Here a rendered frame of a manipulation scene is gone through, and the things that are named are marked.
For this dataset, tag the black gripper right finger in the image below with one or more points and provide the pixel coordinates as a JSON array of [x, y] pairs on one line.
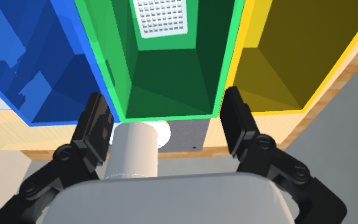
[[257, 153]]

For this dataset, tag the green bin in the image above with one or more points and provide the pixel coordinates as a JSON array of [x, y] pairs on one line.
[[172, 77]]

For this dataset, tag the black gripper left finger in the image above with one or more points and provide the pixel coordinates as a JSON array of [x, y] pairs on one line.
[[72, 163]]

